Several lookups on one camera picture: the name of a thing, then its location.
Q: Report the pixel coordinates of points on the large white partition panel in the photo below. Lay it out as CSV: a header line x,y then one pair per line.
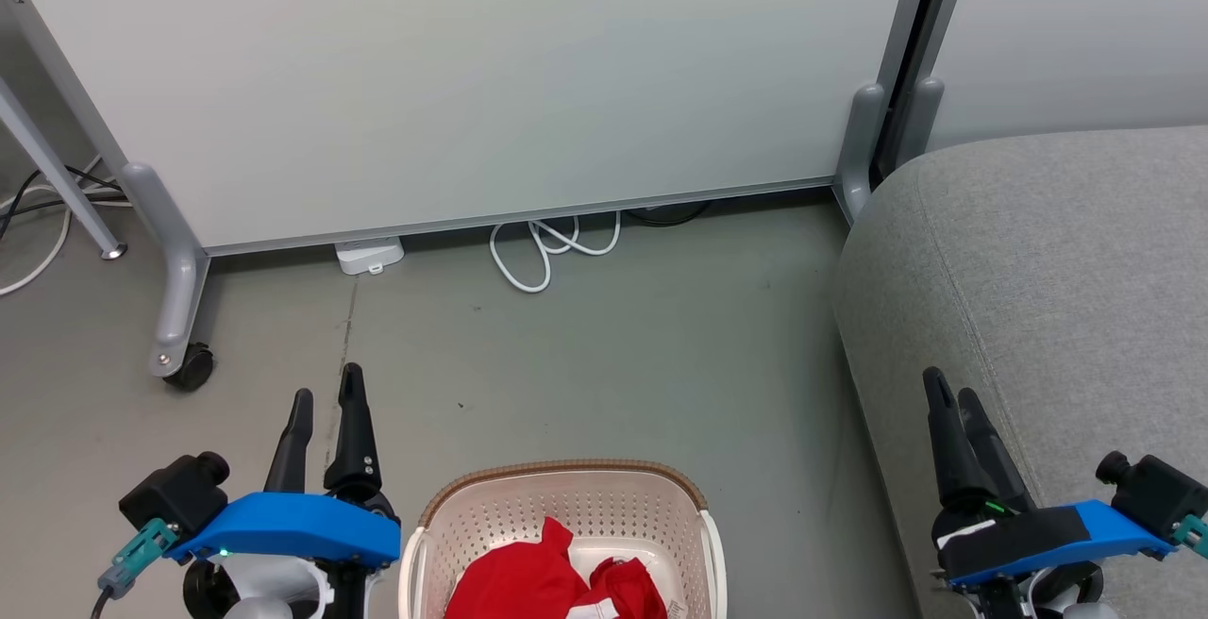
x,y
472,81

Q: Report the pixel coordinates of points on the grey fabric sofa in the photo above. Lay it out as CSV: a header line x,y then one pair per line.
x,y
1066,270

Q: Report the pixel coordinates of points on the cream perforated laundry basket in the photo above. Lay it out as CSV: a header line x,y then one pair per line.
x,y
585,506

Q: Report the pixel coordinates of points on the teal camera connector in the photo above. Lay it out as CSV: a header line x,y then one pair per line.
x,y
142,551
1194,534

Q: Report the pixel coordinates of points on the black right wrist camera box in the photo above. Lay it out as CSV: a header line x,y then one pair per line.
x,y
1156,494

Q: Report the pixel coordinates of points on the grey metal table leg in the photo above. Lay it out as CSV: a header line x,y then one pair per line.
x,y
57,175

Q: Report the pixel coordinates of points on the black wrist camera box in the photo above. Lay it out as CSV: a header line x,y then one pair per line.
x,y
1156,494
175,494

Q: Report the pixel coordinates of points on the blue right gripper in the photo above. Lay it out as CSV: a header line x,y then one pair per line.
x,y
1048,539

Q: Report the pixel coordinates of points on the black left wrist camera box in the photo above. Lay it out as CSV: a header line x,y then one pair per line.
x,y
175,494

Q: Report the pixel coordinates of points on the red garment with printed logo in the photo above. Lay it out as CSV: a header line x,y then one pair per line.
x,y
519,581

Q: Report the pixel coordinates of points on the teal left camera connector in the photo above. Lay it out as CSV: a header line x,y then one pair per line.
x,y
142,551

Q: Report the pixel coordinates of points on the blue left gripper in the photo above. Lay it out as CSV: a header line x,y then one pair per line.
x,y
293,526

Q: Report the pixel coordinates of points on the black caster wheel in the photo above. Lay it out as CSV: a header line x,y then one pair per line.
x,y
192,369

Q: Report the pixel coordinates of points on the grey partition leg with caster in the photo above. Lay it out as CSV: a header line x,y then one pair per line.
x,y
175,260

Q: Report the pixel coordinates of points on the narrow white partition panel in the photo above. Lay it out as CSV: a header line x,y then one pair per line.
x,y
1076,34

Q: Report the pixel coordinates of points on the white power adapter box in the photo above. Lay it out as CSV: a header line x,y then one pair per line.
x,y
368,254

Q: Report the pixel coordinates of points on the teal right camera connector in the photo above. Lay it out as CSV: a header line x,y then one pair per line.
x,y
1194,534

